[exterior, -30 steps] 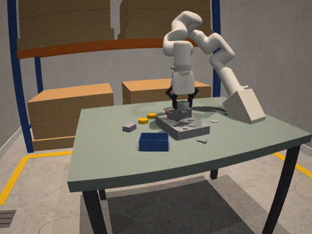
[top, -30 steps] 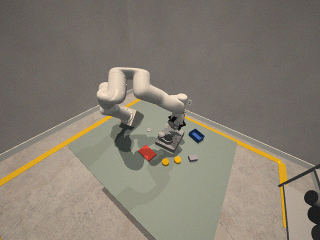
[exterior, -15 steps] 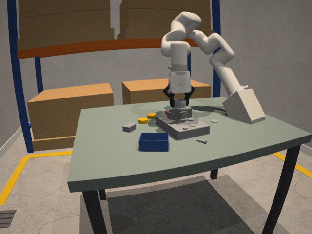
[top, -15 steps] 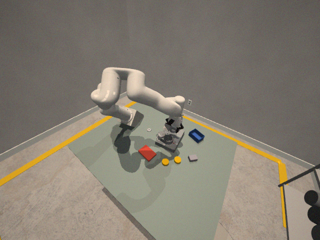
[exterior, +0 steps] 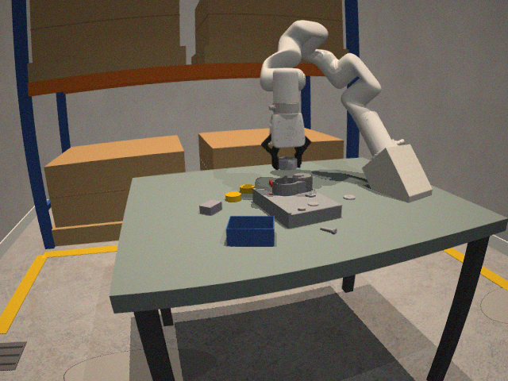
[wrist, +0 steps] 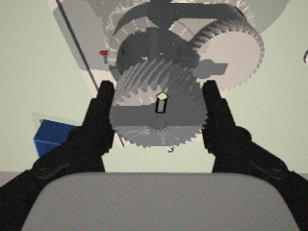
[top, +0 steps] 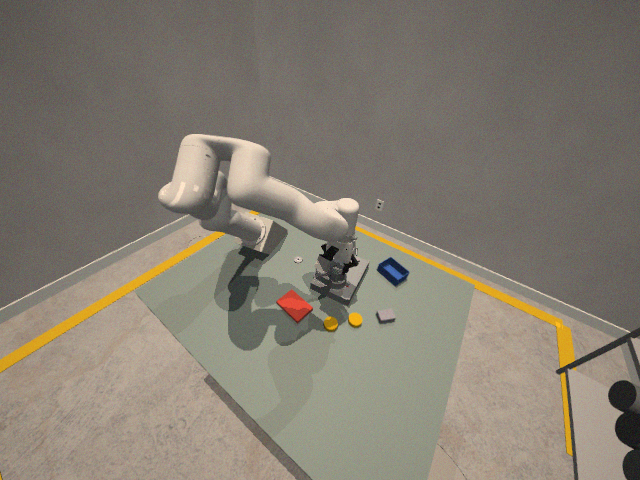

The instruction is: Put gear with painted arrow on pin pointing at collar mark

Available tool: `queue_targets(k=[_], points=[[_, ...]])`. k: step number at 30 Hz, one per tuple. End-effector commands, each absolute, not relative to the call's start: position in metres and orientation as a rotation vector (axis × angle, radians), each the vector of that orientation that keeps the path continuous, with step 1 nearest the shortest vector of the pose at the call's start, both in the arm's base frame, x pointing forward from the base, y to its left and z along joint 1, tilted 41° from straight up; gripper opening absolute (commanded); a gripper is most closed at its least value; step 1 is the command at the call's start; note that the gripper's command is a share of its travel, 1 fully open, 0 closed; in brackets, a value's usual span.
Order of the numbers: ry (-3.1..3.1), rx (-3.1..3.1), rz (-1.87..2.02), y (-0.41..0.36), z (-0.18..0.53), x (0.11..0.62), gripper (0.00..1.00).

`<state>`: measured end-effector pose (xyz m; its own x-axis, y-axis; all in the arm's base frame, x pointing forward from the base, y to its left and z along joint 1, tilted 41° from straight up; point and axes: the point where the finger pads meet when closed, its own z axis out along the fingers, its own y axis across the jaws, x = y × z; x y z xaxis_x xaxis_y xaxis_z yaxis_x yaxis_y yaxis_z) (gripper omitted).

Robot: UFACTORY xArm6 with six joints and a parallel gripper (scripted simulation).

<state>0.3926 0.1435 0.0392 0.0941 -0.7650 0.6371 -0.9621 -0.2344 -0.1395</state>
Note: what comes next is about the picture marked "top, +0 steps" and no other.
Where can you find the red box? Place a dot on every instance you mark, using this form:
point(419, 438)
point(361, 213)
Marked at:
point(296, 307)

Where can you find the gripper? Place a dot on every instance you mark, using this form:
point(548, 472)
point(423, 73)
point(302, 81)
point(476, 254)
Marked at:
point(345, 254)

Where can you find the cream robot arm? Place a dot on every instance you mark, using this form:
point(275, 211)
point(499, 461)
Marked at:
point(248, 186)

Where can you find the yellow short cylinder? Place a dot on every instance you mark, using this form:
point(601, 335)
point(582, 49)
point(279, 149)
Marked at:
point(355, 320)
point(330, 324)

